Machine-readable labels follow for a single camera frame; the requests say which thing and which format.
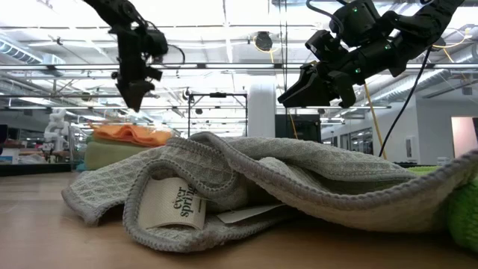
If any bright green microfiber towel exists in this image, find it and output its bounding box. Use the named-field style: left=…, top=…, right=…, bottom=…
left=409, top=166, right=478, bottom=253

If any pale green microfiber towel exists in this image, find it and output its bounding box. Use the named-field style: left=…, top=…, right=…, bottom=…
left=84, top=134, right=158, bottom=154
left=84, top=149, right=150, bottom=171

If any black metal rack frame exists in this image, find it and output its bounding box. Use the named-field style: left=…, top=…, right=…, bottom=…
left=187, top=91, right=249, bottom=137

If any thin yellow hanging cable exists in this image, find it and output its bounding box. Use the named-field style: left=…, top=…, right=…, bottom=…
left=287, top=108, right=299, bottom=140

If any white round pillar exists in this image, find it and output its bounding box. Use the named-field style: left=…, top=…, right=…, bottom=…
left=248, top=82, right=277, bottom=138

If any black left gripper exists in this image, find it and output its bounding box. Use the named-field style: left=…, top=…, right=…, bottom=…
left=111, top=29, right=164, bottom=113

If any grey waffle microfiber towel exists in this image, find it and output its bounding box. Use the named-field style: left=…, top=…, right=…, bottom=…
left=61, top=131, right=478, bottom=253

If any orange microfiber towel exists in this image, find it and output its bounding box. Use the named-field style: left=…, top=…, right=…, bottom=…
left=91, top=124, right=173, bottom=147

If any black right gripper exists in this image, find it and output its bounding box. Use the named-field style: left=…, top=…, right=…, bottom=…
left=277, top=40, right=399, bottom=109

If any clear plastic tray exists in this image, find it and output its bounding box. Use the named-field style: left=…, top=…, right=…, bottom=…
left=69, top=125, right=180, bottom=173

